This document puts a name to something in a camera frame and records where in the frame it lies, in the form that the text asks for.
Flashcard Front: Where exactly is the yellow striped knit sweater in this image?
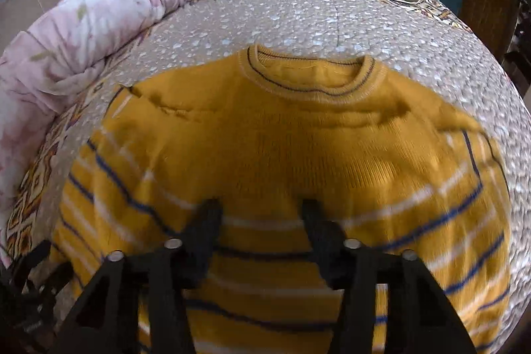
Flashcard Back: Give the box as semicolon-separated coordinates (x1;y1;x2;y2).
49;44;512;354

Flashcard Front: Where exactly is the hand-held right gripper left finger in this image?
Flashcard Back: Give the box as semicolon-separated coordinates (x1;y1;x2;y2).
50;198;224;354

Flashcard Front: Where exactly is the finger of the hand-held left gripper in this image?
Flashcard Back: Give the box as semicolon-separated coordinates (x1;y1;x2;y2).
8;240;75;297

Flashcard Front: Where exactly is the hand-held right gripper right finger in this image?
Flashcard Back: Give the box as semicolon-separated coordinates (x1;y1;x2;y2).
301;198;478;354

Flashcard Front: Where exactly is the pink floral duvet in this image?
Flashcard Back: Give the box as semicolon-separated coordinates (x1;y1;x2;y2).
0;0;208;209

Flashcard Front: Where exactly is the colourful patterned bed sheet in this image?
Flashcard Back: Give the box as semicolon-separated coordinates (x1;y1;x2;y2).
6;0;471;261

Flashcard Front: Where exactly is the beige quilted dotted bedspread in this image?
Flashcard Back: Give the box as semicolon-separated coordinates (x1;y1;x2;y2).
4;0;531;354

